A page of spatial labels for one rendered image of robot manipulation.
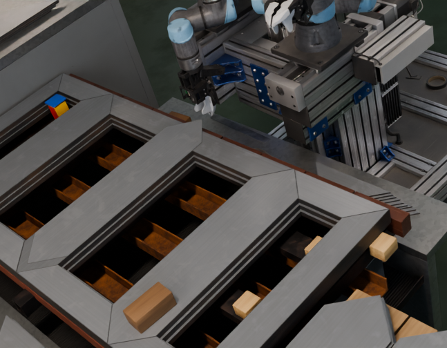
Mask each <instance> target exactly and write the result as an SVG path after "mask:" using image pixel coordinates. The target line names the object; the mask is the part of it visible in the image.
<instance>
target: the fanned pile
mask: <svg viewBox="0 0 447 348"><path fill-rule="evenodd" d="M316 169H317V173H318V175H319V176H321V177H324V178H325V179H328V180H330V181H333V182H336V183H337V184H340V185H342V186H345V187H348V188H349V189H352V190H354V191H355V192H356V191H357V192H360V193H362V194H364V195H367V196H369V197H372V198H374V199H376V200H379V201H381V202H384V203H386V204H389V205H391V206H393V207H396V208H398V209H401V210H403V211H405V212H408V213H409V214H410V215H416V214H420V213H419V212H417V211H416V209H414V208H412V206H411V205H408V204H405V203H403V202H400V199H398V198H397V197H395V196H393V194H391V192H390V191H387V190H384V189H382V188H379V187H378V186H375V185H372V184H369V183H367V182H364V181H362V180H360V179H357V178H355V177H352V176H350V175H347V174H345V173H342V172H340V171H338V170H335V169H333V168H330V167H328V166H325V165H323V164H320V163H318V162H316Z"/></svg>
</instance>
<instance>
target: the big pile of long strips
mask: <svg viewBox="0 0 447 348"><path fill-rule="evenodd" d="M286 348H447V331H439V332H435V333H426V334H421V335H417V336H408V337H404V338H400V339H399V340H398V341H396V338H395V335H394V329H393V326H392V321H391V317H390V312H389V308H388V307H387V305H386V303H385V300H384V299H383V298H381V296H380V295H379V296H372V297H367V298H359V299H355V300H348V301H343V302H336V303H332V304H325V305H324V306H323V307H322V308H321V309H320V310H319V311H318V313H317V314H316V315H315V316H314V317H313V318H312V319H311V320H310V321H309V322H308V323H307V324H306V325H305V326H304V328H303V329H302V330H301V331H300V332H299V333H298V334H297V336H296V337H295V338H294V339H293V340H292V341H291V342H290V343H289V344H288V346H286Z"/></svg>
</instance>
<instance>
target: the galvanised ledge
mask: <svg viewBox="0 0 447 348"><path fill-rule="evenodd" d="M158 110H161V111H163V112H166V113H170V112H171V111H173V112H176V113H180V114H183V115H186V116H189V117H190V118H191V121H196V120H199V119H202V127H203V128H205V129H207V130H209V131H211V132H214V133H217V134H219V135H222V136H223V137H226V138H229V139H232V140H234V141H235V142H238V143H241V144H244V145H245V146H248V147H250V148H253V149H255V148H259V149H262V150H264V151H265V152H267V153H269V154H270V155H271V156H272V157H275V158H277V159H279V160H282V161H284V162H287V163H289V164H292V165H294V166H297V167H299V168H301V169H304V170H306V171H309V172H311V173H313V174H316V175H318V173H317V169H316V162H318V163H320V164H323V165H325V166H328V167H330V168H333V169H335V170H338V171H340V172H342V173H345V174H347V175H350V176H352V177H355V178H357V179H360V180H362V181H364V182H367V183H369V184H372V185H375V186H378V187H379V188H381V189H384V190H387V191H390V192H391V194H393V196H395V197H397V198H398V199H400V202H403V203H405V204H408V205H411V206H412V208H414V209H416V211H417V212H419V213H420V214H416V215H411V216H410V221H411V227H412V228H411V230H410V231H409V232H408V233H407V234H406V235H405V237H404V238H403V237H400V236H398V235H396V234H395V235H394V237H395V238H396V239H397V244H398V249H400V250H402V251H404V252H406V253H409V254H410V255H413V256H415V257H417V258H419V259H421V260H424V261H426V262H428V261H429V259H431V257H432V256H433V255H434V254H435V253H436V251H437V250H438V249H439V248H440V246H441V245H442V244H443V243H444V242H445V241H446V240H447V203H444V202H441V201H439V200H436V199H434V198H431V197H428V196H427V195H423V194H421V193H418V192H416V191H413V190H410V189H409V188H406V187H403V186H400V185H398V184H395V183H393V182H390V181H387V180H385V179H382V178H380V177H377V176H375V175H372V174H369V173H366V172H364V171H361V170H359V169H357V168H354V167H351V166H348V165H347V164H344V163H341V162H338V161H336V160H334V159H331V158H328V157H326V156H323V155H320V154H318V153H315V152H313V151H310V150H307V149H306V148H302V147H300V146H297V145H295V144H292V143H289V142H286V141H285V140H282V139H279V138H277V137H274V136H272V135H268V134H267V133H264V132H261V131H259V130H256V129H254V128H251V127H248V126H246V125H243V124H240V123H238V122H235V121H233V120H230V119H228V120H230V121H232V122H234V123H237V124H239V125H241V126H244V127H245V128H248V129H249V130H252V131H254V132H256V133H259V134H261V135H263V136H265V137H268V138H270V140H269V141H268V142H267V143H266V144H265V143H263V142H260V141H258V140H257V139H254V138H253V137H250V136H248V135H246V134H244V133H241V132H239V131H237V130H235V129H233V128H230V127H228V126H226V125H224V124H221V123H220V122H217V121H216V120H213V119H211V118H210V117H212V116H213V115H215V113H214V114H213V115H212V116H211V115H210V114H209V113H206V114H204V115H203V114H202V110H199V111H198V112H196V111H195V110H194V105H192V104H189V103H186V102H184V101H181V100H179V99H176V98H174V97H172V98H170V100H169V101H167V102H166V103H165V104H163V105H162V106H161V107H159V108H158ZM224 118H225V119H227V118H226V117H224Z"/></svg>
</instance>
